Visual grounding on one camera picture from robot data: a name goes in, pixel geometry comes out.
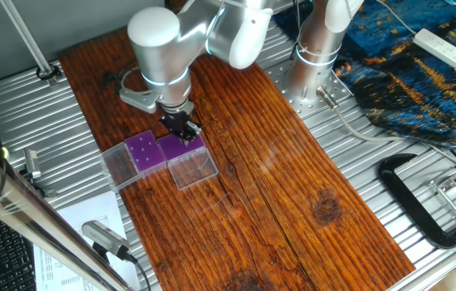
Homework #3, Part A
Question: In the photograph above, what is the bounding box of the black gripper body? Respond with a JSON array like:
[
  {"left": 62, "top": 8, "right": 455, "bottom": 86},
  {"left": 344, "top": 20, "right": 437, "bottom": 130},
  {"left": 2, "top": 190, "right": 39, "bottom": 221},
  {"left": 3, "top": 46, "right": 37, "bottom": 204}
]
[{"left": 158, "top": 111, "right": 193, "bottom": 137}]

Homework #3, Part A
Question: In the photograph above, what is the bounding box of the purple pipette tip box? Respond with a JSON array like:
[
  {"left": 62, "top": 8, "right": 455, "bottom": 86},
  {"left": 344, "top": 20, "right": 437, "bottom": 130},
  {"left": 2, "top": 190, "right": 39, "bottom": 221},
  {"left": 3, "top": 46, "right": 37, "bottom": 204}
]
[
  {"left": 98, "top": 129, "right": 169, "bottom": 192},
  {"left": 157, "top": 128, "right": 220, "bottom": 192}
]

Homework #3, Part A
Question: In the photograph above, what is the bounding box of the brown wooden board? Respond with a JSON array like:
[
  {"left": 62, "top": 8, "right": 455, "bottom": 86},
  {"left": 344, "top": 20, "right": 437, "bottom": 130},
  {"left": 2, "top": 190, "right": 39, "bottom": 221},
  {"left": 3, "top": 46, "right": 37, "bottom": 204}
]
[{"left": 57, "top": 15, "right": 417, "bottom": 291}]

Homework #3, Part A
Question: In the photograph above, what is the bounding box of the white printed paper sheet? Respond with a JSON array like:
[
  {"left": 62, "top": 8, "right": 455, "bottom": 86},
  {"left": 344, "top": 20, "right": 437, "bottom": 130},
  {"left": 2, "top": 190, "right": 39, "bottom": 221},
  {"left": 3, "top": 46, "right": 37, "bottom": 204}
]
[{"left": 33, "top": 190, "right": 142, "bottom": 291}]

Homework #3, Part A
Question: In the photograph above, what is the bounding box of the shiny metal bar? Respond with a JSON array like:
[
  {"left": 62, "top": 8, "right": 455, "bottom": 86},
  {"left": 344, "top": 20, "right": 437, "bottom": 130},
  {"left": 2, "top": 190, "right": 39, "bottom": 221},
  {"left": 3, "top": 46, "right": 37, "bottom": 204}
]
[{"left": 0, "top": 133, "right": 134, "bottom": 291}]

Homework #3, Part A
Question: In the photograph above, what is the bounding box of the blue patterned cloth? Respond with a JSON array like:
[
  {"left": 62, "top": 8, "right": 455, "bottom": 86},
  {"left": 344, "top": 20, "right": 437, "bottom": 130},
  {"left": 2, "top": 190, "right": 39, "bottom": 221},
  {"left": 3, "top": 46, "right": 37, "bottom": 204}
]
[{"left": 272, "top": 0, "right": 456, "bottom": 150}]

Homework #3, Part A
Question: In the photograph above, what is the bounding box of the black keyboard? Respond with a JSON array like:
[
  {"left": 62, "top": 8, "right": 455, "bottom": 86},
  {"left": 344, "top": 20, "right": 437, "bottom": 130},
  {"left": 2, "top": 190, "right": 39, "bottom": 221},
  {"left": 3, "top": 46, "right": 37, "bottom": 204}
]
[{"left": 0, "top": 200, "right": 38, "bottom": 291}]

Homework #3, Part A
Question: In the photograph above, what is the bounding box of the black C-clamp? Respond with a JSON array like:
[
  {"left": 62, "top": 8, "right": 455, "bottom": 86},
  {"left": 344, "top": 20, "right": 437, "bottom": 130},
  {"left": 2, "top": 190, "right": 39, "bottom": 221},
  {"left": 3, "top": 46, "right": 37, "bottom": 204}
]
[{"left": 378, "top": 152, "right": 456, "bottom": 251}]

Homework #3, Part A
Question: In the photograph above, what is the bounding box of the white power strip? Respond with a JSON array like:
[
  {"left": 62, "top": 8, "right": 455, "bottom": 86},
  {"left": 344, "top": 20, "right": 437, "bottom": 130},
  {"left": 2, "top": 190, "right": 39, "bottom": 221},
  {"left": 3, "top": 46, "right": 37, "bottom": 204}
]
[{"left": 412, "top": 27, "right": 456, "bottom": 69}]

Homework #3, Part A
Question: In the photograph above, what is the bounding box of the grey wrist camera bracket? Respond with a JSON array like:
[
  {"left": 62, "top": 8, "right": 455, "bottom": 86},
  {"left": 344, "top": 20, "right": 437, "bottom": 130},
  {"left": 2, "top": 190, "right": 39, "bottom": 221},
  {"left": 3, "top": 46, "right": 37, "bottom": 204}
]
[{"left": 118, "top": 88, "right": 161, "bottom": 115}]

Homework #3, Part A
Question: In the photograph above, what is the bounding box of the silver perforated base plate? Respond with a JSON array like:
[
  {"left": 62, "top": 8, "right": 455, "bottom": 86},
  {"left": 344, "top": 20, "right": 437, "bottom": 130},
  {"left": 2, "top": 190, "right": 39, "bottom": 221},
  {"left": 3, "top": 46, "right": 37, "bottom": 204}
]
[{"left": 266, "top": 60, "right": 354, "bottom": 120}]

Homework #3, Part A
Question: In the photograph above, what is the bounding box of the silver camera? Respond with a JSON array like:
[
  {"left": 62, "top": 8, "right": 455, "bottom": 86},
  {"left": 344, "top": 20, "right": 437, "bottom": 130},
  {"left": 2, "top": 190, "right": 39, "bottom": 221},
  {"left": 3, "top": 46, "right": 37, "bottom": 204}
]
[{"left": 81, "top": 220, "right": 132, "bottom": 262}]

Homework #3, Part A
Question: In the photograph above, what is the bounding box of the grey cable with metal connector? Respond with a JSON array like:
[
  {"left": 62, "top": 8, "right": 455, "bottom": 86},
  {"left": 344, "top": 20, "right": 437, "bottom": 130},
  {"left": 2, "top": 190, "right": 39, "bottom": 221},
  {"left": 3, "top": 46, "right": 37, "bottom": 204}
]
[{"left": 315, "top": 85, "right": 456, "bottom": 162}]

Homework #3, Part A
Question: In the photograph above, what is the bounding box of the black camera cable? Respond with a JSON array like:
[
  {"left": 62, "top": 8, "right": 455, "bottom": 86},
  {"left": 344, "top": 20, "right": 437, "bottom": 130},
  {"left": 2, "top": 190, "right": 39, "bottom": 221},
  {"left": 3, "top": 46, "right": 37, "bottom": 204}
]
[{"left": 125, "top": 252, "right": 153, "bottom": 291}]

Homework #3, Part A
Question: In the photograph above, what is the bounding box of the small grey camera box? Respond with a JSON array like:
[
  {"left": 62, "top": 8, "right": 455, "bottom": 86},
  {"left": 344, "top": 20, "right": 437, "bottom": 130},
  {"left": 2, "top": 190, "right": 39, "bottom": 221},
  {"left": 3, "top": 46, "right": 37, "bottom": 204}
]
[{"left": 23, "top": 148, "right": 42, "bottom": 180}]

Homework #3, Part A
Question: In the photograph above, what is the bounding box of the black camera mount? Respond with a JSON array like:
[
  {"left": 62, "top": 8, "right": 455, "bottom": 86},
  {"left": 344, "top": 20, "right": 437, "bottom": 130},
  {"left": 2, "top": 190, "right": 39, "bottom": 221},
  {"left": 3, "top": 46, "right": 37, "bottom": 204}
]
[{"left": 17, "top": 167, "right": 58, "bottom": 200}]

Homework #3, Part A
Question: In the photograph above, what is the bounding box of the aluminium profile post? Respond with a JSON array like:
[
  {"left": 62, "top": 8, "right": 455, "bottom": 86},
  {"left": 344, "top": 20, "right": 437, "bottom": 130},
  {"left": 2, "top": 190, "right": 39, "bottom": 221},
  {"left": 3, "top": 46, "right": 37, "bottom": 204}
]
[{"left": 0, "top": 0, "right": 61, "bottom": 89}]

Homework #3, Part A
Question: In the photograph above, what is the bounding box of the white power cable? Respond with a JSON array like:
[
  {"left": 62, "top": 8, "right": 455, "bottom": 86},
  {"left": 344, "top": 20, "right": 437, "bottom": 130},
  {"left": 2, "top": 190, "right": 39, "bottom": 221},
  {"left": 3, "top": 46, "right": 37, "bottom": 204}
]
[{"left": 374, "top": 0, "right": 417, "bottom": 36}]

